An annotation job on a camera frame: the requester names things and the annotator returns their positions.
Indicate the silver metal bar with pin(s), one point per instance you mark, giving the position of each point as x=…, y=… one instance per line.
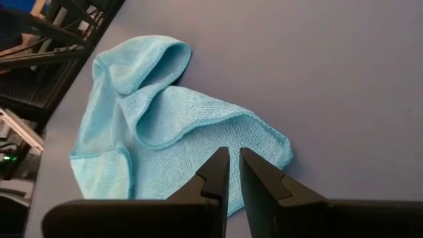
x=23, y=130

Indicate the device with green light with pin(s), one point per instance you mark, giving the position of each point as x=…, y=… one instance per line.
x=10, y=158

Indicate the black table frame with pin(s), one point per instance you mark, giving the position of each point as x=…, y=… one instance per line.
x=99, y=23

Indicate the person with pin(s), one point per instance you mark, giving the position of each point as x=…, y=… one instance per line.
x=16, y=4

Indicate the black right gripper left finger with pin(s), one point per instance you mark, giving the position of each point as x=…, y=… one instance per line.
x=198, y=215

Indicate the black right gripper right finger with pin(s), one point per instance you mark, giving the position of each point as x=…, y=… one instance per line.
x=281, y=215

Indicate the light blue microfiber towel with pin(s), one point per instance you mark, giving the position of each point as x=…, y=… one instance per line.
x=165, y=109

